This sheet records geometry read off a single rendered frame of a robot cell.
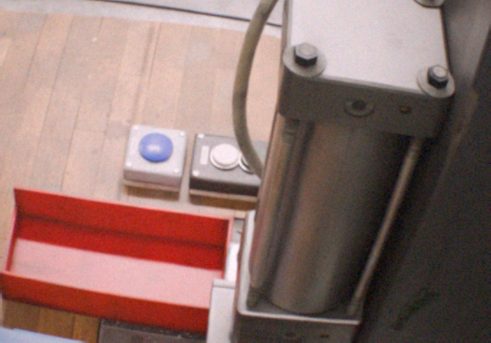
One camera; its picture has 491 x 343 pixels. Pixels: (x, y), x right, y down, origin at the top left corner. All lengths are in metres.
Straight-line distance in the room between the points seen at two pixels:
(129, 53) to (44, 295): 0.40
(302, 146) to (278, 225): 0.08
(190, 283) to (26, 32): 0.44
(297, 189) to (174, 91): 0.72
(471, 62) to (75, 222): 0.75
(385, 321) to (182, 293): 0.50
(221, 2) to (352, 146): 2.20
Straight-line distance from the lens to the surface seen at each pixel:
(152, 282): 1.15
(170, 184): 1.22
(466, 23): 0.52
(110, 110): 1.30
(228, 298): 0.82
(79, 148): 1.26
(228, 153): 1.22
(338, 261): 0.66
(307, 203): 0.61
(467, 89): 0.50
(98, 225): 1.18
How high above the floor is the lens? 1.89
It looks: 51 degrees down
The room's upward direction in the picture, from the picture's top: 9 degrees clockwise
